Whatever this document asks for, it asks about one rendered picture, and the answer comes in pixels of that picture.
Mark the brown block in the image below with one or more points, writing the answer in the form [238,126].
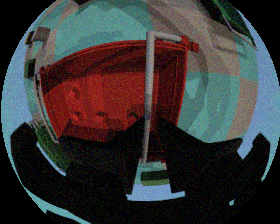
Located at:
[28,38]

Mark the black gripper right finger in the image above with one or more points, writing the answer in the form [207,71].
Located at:
[186,157]

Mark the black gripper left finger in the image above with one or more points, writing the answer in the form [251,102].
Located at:
[119,156]

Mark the green rectangular block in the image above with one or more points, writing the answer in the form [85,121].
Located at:
[152,178]
[29,68]

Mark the grey cylinder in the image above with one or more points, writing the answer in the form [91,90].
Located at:
[40,34]

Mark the red plastic tray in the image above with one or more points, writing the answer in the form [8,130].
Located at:
[110,77]

